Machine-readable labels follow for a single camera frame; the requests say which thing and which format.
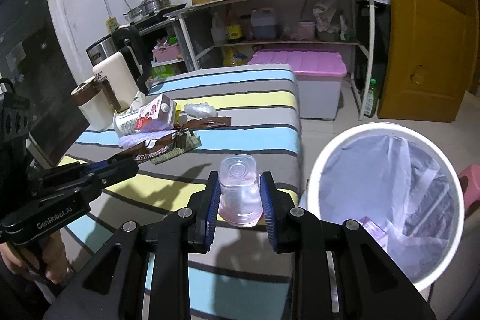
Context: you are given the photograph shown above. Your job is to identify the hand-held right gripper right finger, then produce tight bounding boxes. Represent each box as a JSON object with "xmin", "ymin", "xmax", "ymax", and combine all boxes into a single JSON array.
[{"xmin": 260, "ymin": 172, "xmax": 437, "ymax": 320}]

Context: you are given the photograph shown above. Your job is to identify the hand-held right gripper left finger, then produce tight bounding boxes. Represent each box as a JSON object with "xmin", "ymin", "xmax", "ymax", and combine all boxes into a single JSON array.
[{"xmin": 43, "ymin": 172, "xmax": 221, "ymax": 320}]

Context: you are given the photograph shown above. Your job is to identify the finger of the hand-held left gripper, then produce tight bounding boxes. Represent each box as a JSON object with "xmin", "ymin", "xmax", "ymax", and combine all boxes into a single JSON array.
[
  {"xmin": 88, "ymin": 169, "xmax": 132, "ymax": 190},
  {"xmin": 82, "ymin": 155, "xmax": 139, "ymax": 176}
]

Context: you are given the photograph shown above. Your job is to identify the clear plastic cup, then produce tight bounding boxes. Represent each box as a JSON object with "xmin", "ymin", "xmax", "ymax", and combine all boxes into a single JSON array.
[{"xmin": 218, "ymin": 154, "xmax": 262, "ymax": 228}]

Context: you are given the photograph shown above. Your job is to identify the brown snack wrapper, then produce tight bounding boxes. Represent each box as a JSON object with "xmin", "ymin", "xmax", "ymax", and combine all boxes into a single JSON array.
[
  {"xmin": 115, "ymin": 133, "xmax": 188, "ymax": 164},
  {"xmin": 176, "ymin": 116, "xmax": 232, "ymax": 130}
]

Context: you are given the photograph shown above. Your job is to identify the white round trash bin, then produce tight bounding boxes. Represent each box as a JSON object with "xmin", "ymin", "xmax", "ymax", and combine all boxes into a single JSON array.
[{"xmin": 307, "ymin": 123, "xmax": 466, "ymax": 300}]

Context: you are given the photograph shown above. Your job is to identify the clear plastic bag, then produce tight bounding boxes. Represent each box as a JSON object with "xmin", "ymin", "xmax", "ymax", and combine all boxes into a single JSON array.
[{"xmin": 183, "ymin": 102, "xmax": 219, "ymax": 119}]

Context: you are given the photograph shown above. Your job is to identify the person's left forearm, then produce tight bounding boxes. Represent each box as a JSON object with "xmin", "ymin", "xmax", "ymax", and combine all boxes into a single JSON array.
[{"xmin": 0, "ymin": 265, "xmax": 57, "ymax": 320}]

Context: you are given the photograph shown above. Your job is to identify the person's left hand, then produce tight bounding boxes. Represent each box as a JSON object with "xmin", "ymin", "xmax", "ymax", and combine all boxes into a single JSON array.
[{"xmin": 0, "ymin": 230, "xmax": 69, "ymax": 285}]

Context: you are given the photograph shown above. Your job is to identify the purple plastic bag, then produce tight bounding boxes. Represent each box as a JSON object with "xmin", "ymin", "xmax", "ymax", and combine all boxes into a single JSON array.
[{"xmin": 119, "ymin": 119, "xmax": 178, "ymax": 149}]

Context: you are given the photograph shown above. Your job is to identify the white cup with brown band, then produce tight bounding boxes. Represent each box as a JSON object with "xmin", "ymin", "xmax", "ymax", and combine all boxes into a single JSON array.
[{"xmin": 71, "ymin": 76, "xmax": 114, "ymax": 130}]

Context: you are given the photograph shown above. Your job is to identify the white tissue packet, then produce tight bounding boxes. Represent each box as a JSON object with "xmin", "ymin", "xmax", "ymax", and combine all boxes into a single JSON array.
[{"xmin": 130, "ymin": 91, "xmax": 150, "ymax": 111}]

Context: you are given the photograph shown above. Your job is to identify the green wrapper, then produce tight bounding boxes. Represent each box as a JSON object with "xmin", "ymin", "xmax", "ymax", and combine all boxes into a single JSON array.
[{"xmin": 150, "ymin": 130, "xmax": 202, "ymax": 166}]

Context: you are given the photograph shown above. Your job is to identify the purple and white milk carton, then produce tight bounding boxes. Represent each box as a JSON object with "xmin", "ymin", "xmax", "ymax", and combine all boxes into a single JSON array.
[{"xmin": 148, "ymin": 94, "xmax": 178, "ymax": 129}]

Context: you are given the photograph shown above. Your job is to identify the white soy milk maker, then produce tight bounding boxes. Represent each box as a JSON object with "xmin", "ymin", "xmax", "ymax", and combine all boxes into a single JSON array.
[{"xmin": 92, "ymin": 25, "xmax": 151, "ymax": 111}]

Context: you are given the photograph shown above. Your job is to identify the translucent bin liner bag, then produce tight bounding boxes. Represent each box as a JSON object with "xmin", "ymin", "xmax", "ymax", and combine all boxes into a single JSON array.
[{"xmin": 314, "ymin": 132, "xmax": 457, "ymax": 279}]

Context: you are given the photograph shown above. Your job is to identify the pink carton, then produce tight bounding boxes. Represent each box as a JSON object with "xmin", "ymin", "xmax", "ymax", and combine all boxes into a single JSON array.
[{"xmin": 359, "ymin": 216, "xmax": 391, "ymax": 243}]

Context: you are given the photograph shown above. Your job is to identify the striped tablecloth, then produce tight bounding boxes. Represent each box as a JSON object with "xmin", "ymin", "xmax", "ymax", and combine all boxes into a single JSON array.
[{"xmin": 60, "ymin": 66, "xmax": 304, "ymax": 320}]

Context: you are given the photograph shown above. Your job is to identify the pink plastic basket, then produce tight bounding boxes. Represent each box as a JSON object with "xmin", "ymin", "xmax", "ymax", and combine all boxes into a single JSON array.
[{"xmin": 151, "ymin": 44, "xmax": 185, "ymax": 63}]

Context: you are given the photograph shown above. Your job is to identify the gas stove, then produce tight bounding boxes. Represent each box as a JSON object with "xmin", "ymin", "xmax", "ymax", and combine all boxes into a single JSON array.
[{"xmin": 124, "ymin": 2, "xmax": 188, "ymax": 34}]

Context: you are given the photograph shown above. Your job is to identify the storage box with pink lid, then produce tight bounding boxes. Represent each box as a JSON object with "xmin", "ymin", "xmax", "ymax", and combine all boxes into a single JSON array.
[{"xmin": 247, "ymin": 49, "xmax": 348, "ymax": 120}]

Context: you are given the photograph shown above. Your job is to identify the green glass bottle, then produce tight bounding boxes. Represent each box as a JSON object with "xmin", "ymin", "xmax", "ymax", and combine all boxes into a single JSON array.
[{"xmin": 361, "ymin": 78, "xmax": 378, "ymax": 118}]

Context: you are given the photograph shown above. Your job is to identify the stainless steel steamer pot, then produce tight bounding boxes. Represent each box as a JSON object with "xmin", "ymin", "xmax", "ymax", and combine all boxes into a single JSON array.
[{"xmin": 125, "ymin": 0, "xmax": 172, "ymax": 23}]

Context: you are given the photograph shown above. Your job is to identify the white plastic bottle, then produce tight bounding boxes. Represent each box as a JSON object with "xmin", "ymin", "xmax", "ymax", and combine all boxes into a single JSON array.
[{"xmin": 210, "ymin": 12, "xmax": 228, "ymax": 45}]

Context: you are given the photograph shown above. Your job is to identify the dark bottle with yellow label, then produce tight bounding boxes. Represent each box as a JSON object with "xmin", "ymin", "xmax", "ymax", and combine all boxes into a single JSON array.
[{"xmin": 226, "ymin": 18, "xmax": 243, "ymax": 43}]

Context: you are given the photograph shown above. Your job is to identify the pink plastic bucket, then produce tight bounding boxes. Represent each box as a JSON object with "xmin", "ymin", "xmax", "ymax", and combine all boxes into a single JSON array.
[{"xmin": 298, "ymin": 20, "xmax": 317, "ymax": 40}]

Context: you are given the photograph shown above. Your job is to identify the translucent plastic jug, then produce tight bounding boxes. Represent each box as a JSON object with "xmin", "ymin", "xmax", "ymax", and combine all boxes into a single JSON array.
[{"xmin": 250, "ymin": 7, "xmax": 278, "ymax": 40}]

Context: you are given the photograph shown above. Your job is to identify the crumpled plastic bags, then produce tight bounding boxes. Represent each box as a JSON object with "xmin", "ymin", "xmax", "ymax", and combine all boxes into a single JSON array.
[{"xmin": 313, "ymin": 2, "xmax": 356, "ymax": 43}]

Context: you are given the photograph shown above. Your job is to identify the pink plastic stool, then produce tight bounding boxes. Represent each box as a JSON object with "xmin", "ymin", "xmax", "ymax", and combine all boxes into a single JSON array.
[{"xmin": 457, "ymin": 164, "xmax": 480, "ymax": 220}]

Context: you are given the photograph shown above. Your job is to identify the yellow wooden door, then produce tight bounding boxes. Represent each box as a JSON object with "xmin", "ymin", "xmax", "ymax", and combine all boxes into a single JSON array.
[{"xmin": 376, "ymin": 0, "xmax": 473, "ymax": 124}]

